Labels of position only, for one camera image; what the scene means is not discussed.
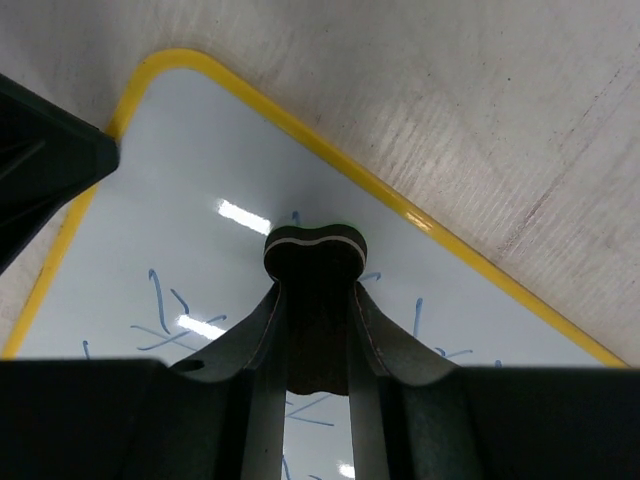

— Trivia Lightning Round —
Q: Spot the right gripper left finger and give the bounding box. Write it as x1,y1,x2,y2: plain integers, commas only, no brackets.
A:
1,285,287,479

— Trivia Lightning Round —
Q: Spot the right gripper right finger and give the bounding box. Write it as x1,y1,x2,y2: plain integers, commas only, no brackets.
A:
347,285,639,479

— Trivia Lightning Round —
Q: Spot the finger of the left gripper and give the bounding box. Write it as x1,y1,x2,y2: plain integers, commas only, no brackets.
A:
0,76,120,270

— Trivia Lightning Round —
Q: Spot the yellow framed whiteboard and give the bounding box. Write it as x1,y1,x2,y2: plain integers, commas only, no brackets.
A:
1,49,632,479

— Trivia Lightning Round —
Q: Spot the black whiteboard eraser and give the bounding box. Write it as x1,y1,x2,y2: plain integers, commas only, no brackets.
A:
263,224,367,396

